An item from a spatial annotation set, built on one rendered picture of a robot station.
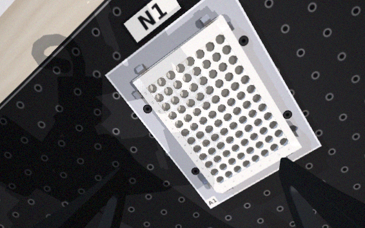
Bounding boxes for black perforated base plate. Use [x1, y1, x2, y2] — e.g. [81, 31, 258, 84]
[0, 0, 365, 228]

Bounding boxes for white well plate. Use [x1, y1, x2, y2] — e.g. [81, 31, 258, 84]
[133, 15, 301, 193]

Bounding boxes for white n1 sign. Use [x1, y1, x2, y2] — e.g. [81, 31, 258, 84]
[121, 0, 184, 46]

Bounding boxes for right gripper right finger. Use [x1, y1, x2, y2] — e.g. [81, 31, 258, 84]
[279, 157, 365, 228]

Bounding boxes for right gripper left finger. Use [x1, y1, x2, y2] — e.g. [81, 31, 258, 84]
[31, 167, 128, 228]

